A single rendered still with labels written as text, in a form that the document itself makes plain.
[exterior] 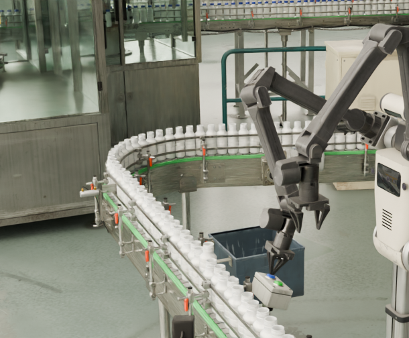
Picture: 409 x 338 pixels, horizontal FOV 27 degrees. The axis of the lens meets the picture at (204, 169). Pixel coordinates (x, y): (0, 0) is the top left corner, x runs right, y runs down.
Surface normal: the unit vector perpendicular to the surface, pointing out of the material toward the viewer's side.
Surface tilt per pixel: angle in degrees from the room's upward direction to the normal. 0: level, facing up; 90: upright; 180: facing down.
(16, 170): 93
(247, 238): 90
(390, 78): 90
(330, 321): 0
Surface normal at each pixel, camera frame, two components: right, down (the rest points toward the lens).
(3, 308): -0.03, -0.96
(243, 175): 0.04, 0.29
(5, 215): 0.35, 0.26
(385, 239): -0.94, 0.13
